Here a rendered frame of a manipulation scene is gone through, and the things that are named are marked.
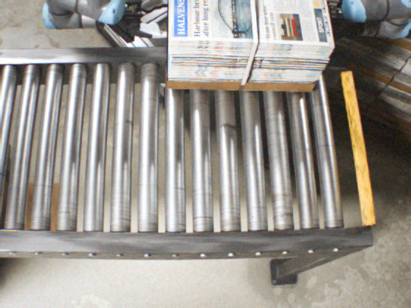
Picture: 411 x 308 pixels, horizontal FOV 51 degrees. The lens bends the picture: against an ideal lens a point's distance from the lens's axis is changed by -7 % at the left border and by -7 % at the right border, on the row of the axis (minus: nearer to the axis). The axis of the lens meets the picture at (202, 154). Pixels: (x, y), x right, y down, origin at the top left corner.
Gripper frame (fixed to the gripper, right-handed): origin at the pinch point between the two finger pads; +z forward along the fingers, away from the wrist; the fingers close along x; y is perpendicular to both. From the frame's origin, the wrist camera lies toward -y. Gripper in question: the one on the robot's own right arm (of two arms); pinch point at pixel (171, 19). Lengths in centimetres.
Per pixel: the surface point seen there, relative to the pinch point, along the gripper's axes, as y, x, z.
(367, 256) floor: -80, -57, 85
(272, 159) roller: -0.9, -41.1, 25.3
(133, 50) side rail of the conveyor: 0.0, -10.4, -9.9
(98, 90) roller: 0.0, -22.8, -18.4
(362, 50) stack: -28, 12, 71
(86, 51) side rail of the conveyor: 0.0, -10.8, -22.9
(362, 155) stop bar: 2, -41, 48
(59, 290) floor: -80, -69, -44
